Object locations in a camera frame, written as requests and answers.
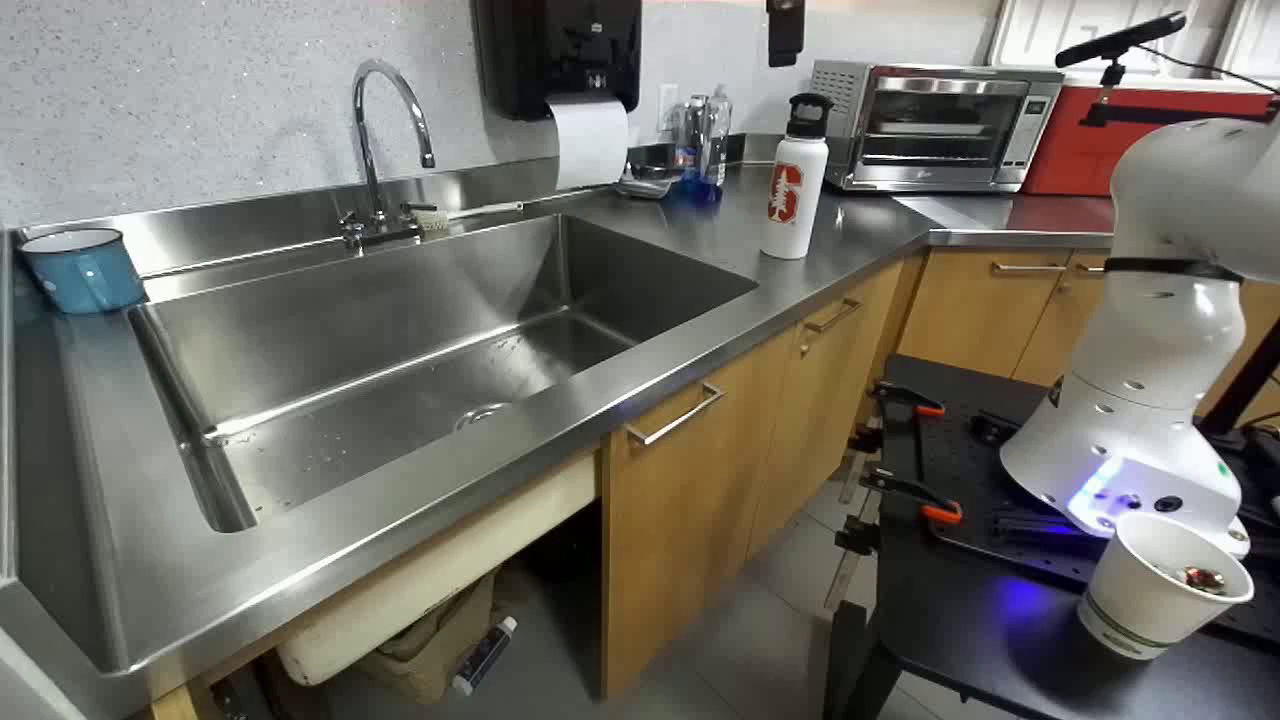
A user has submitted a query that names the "black bottle lid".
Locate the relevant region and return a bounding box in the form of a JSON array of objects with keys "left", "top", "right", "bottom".
[{"left": 784, "top": 89, "right": 835, "bottom": 142}]

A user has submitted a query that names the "white bottle with red print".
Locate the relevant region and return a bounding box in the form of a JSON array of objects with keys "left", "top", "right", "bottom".
[{"left": 762, "top": 134, "right": 832, "bottom": 266}]

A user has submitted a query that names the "clear soap bottle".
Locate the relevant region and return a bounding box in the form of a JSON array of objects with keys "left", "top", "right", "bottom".
[{"left": 680, "top": 83, "right": 736, "bottom": 193}]

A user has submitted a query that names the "wooden base cabinet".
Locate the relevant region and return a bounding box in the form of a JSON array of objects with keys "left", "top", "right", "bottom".
[{"left": 597, "top": 253, "right": 1280, "bottom": 710}]

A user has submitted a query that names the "steel bowl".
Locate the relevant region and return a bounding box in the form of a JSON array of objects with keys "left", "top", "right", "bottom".
[{"left": 620, "top": 142, "right": 689, "bottom": 199}]

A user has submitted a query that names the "white paper towel sheet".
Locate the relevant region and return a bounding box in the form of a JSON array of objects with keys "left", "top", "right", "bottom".
[{"left": 544, "top": 98, "right": 632, "bottom": 193}]

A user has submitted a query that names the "stainless steel sink basin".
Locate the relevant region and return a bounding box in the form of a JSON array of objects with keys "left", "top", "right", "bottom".
[{"left": 131, "top": 213, "right": 762, "bottom": 536}]

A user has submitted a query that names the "black paper towel dispenser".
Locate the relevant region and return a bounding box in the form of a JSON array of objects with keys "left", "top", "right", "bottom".
[{"left": 468, "top": 0, "right": 650, "bottom": 124}]

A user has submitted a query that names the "black cylinder under sink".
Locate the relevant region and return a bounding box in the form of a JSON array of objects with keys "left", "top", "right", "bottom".
[{"left": 450, "top": 614, "right": 520, "bottom": 702}]

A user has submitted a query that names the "chrome gooseneck faucet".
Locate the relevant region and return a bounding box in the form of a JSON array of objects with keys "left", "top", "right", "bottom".
[{"left": 336, "top": 57, "right": 444, "bottom": 253}]

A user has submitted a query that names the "silver toaster oven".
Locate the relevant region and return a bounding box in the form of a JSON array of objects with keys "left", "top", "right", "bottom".
[{"left": 814, "top": 57, "right": 1067, "bottom": 199}]

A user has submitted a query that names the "black robot table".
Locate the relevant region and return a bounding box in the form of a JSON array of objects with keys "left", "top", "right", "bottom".
[{"left": 821, "top": 351, "right": 1280, "bottom": 720}]

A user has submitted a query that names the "red box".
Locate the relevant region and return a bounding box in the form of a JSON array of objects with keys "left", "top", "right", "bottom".
[{"left": 1022, "top": 83, "right": 1275, "bottom": 199}]

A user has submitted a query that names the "white paper cup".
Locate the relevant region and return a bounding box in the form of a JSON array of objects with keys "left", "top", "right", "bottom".
[{"left": 1077, "top": 512, "right": 1258, "bottom": 664}]

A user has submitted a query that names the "blue tipped faucet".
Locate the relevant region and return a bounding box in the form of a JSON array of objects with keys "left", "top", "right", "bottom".
[{"left": 16, "top": 225, "right": 150, "bottom": 320}]

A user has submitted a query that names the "metal drawer handle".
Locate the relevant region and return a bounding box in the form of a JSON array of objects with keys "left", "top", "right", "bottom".
[
  {"left": 620, "top": 382, "right": 724, "bottom": 451},
  {"left": 798, "top": 292, "right": 863, "bottom": 359},
  {"left": 989, "top": 258, "right": 1071, "bottom": 281}
]

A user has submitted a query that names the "orange-handled black clamp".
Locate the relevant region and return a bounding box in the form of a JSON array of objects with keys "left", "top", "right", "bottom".
[
  {"left": 856, "top": 464, "right": 970, "bottom": 531},
  {"left": 871, "top": 382, "right": 954, "bottom": 431}
]

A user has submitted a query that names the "black wall-mounted device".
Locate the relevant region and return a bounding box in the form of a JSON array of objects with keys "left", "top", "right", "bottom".
[{"left": 766, "top": 0, "right": 809, "bottom": 74}]

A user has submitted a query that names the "black camera on stand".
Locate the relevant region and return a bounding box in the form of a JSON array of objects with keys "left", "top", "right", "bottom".
[{"left": 1054, "top": 12, "right": 1192, "bottom": 91}]

